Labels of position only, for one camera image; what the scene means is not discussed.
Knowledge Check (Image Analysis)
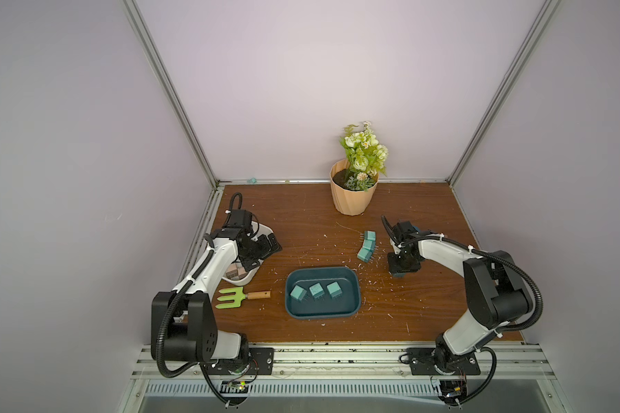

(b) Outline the pink plug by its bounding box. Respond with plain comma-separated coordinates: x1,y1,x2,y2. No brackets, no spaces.
225,263,248,282

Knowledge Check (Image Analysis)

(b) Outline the dark teal storage box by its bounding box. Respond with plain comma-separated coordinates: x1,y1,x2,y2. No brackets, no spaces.
284,267,362,320

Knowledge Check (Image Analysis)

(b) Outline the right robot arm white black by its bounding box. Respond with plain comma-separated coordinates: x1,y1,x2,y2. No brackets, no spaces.
382,217,544,375

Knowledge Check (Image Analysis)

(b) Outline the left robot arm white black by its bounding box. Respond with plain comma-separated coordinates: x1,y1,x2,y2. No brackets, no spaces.
151,193,282,379

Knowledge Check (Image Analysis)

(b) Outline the peach ribbed flower pot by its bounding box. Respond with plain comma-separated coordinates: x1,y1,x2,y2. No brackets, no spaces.
330,159,378,216

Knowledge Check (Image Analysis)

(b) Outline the artificial green flower plant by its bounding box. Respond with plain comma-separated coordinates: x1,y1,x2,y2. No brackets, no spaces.
340,121,389,192

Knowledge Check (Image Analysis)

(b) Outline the green garden fork wooden handle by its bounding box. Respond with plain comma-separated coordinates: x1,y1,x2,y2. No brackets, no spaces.
215,287,271,310

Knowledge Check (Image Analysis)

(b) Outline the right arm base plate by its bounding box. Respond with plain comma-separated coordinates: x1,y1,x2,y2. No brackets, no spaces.
399,348,482,376

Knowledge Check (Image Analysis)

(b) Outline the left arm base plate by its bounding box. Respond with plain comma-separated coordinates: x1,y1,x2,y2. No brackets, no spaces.
207,347,275,378

